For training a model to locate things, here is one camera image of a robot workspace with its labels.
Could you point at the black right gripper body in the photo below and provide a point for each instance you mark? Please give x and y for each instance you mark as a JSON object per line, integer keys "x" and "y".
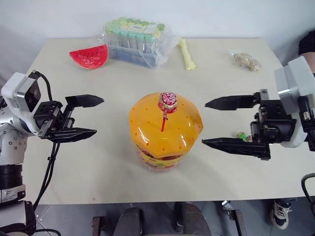
{"x": 270, "y": 123}

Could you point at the brown metal frame bar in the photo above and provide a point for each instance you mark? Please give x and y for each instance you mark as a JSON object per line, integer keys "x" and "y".
{"x": 237, "y": 218}
{"x": 98, "y": 226}

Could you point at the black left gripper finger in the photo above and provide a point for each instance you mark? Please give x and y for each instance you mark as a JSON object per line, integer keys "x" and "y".
{"x": 71, "y": 134}
{"x": 85, "y": 100}

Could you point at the red watermelon slice toy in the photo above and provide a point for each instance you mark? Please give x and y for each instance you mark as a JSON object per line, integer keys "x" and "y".
{"x": 89, "y": 57}

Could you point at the pale yellow plastic tube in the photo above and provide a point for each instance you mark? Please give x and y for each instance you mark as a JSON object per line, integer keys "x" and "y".
{"x": 187, "y": 55}

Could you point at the dark rounded shape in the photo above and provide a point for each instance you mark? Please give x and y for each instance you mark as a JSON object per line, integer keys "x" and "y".
{"x": 130, "y": 221}
{"x": 190, "y": 218}

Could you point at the clear bag of nuts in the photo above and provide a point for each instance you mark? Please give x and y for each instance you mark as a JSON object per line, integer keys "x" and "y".
{"x": 246, "y": 61}

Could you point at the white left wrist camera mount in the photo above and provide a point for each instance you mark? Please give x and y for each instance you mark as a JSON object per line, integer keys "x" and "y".
{"x": 17, "y": 86}

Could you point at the clear jar with orange lid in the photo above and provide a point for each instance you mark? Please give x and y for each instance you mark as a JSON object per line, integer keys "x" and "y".
{"x": 147, "y": 125}

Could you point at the red wrapped lollipop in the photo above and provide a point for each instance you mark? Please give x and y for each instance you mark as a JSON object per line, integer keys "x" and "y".
{"x": 168, "y": 99}

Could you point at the small green wrapped candy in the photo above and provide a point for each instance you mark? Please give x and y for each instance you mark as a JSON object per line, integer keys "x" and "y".
{"x": 242, "y": 135}

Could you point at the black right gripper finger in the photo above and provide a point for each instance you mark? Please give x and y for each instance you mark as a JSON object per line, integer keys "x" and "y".
{"x": 236, "y": 146}
{"x": 231, "y": 102}

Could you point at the white and black sneaker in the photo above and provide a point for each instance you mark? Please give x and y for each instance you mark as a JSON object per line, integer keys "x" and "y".
{"x": 280, "y": 214}

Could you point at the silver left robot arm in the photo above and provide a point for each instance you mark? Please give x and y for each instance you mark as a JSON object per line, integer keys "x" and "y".
{"x": 9, "y": 150}

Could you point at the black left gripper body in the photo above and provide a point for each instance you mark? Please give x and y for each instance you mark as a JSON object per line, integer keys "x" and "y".
{"x": 50, "y": 115}

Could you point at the bagged rack of test tubes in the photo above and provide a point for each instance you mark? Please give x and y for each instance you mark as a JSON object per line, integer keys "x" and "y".
{"x": 137, "y": 44}

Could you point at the person in dark clothing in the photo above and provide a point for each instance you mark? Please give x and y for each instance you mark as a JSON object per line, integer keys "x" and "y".
{"x": 307, "y": 44}

